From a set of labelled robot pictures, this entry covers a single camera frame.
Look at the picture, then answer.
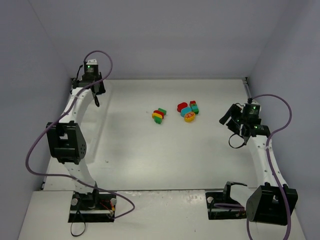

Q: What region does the green curved lego bottom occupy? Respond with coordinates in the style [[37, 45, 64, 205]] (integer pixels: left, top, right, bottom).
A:
[[154, 117, 163, 124]]

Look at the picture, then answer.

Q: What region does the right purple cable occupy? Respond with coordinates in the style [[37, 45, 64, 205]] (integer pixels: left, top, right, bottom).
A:
[[214, 94, 293, 240]]

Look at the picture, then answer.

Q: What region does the red green blue lego stack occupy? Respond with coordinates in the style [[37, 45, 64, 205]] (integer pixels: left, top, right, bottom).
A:
[[189, 100, 199, 115]]

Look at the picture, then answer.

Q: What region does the yellow round patterned lego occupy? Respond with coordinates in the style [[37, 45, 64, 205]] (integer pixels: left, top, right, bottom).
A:
[[184, 111, 196, 123]]

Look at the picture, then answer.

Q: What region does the green curved lego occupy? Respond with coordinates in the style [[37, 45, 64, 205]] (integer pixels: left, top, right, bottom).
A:
[[157, 108, 167, 116], [154, 117, 163, 124]]

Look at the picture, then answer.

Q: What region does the red curved lego brick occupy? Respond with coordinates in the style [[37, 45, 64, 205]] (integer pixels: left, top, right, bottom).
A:
[[153, 110, 165, 118]]

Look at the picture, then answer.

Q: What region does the yellow curved lego brick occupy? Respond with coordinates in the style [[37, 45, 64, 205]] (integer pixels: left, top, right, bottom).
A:
[[152, 112, 163, 119]]

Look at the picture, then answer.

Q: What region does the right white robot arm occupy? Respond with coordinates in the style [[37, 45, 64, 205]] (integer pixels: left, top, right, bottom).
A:
[[219, 103, 298, 226]]

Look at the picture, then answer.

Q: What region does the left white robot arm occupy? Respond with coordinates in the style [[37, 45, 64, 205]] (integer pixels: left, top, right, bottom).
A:
[[46, 59, 106, 206]]

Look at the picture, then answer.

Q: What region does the green curved lego top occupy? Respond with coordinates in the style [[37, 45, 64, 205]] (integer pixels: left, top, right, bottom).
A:
[[157, 108, 167, 116]]

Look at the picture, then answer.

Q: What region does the purple cable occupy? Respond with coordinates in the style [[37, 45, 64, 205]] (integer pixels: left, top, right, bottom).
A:
[[25, 50, 136, 220], [214, 94, 293, 240]]

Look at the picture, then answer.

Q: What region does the clear plastic compartment tray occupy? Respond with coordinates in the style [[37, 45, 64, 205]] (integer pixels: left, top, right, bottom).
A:
[[49, 79, 113, 165]]

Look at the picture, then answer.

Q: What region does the teal oval lego brick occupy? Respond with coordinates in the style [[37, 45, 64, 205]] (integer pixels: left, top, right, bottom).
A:
[[180, 106, 192, 118]]

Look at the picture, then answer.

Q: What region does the red oval lego brick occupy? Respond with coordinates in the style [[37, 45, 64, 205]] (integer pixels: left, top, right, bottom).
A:
[[177, 102, 188, 113]]

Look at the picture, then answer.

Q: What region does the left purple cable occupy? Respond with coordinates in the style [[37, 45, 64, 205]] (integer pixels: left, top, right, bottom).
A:
[[25, 50, 136, 220]]

